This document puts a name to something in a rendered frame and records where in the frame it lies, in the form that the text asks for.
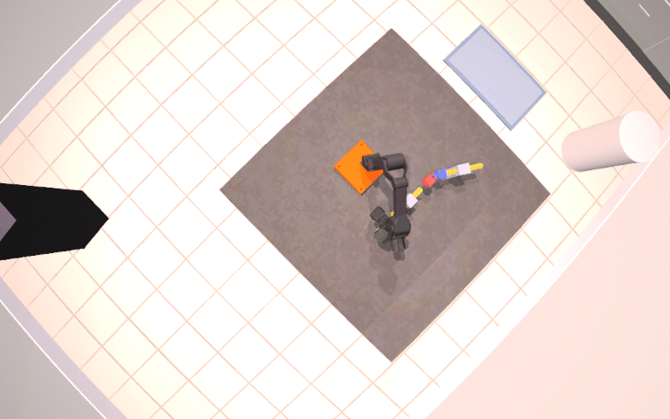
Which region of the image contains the yellow square bar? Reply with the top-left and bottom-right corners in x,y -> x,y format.
407,187 -> 422,209

